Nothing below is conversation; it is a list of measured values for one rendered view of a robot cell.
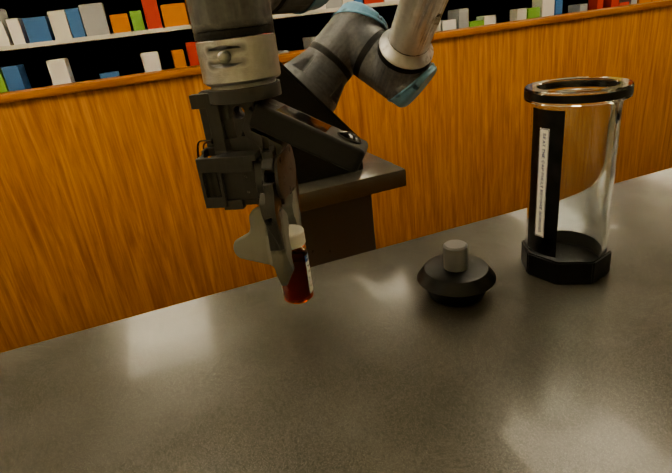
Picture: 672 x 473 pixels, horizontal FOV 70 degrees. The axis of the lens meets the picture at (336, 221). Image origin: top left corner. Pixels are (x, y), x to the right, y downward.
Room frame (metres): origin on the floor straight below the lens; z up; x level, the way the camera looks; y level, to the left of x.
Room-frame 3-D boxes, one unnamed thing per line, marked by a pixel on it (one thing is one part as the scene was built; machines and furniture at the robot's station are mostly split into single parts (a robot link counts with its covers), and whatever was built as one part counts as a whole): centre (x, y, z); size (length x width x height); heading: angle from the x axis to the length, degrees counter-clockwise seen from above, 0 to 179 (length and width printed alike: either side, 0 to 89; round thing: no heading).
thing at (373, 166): (1.12, 0.04, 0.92); 0.32 x 0.32 x 0.04; 19
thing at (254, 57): (0.49, 0.07, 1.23); 0.08 x 0.08 x 0.05
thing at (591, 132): (0.53, -0.28, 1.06); 0.11 x 0.11 x 0.21
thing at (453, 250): (0.50, -0.13, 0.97); 0.09 x 0.09 x 0.07
